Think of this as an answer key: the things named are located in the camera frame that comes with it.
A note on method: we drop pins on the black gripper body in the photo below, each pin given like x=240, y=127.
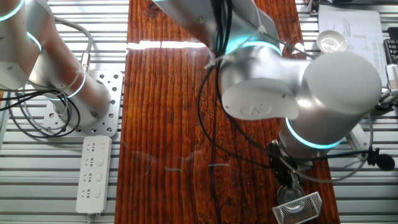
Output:
x=286, y=165

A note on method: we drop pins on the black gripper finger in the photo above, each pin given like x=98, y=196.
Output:
x=284, y=182
x=295, y=180

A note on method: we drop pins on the small round steel plate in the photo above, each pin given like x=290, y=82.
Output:
x=287, y=196

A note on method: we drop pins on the white mesh basket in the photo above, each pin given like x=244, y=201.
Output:
x=298, y=210

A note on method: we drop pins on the small silver mounted device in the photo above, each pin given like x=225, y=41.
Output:
x=387, y=101

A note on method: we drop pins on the brown wooden board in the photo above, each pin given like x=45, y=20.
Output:
x=161, y=124

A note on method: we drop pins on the small white ceramic dish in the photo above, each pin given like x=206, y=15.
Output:
x=331, y=42

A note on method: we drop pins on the printed paper sheet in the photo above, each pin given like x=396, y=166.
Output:
x=357, y=31

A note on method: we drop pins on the black keyboard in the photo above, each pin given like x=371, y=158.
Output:
x=391, y=46

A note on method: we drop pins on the white power strip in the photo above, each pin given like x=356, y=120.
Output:
x=93, y=174

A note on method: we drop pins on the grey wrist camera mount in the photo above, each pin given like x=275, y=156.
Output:
x=357, y=140

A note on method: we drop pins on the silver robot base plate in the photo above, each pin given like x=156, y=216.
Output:
x=113, y=93

